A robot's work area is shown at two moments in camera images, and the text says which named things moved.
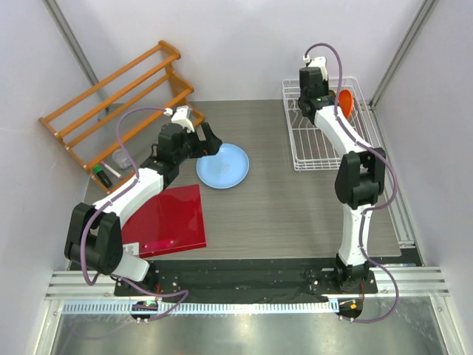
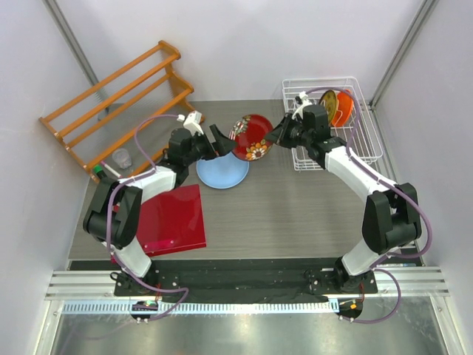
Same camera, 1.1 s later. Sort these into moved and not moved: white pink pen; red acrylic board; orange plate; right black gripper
Moved: right black gripper
Not moved: white pink pen; red acrylic board; orange plate
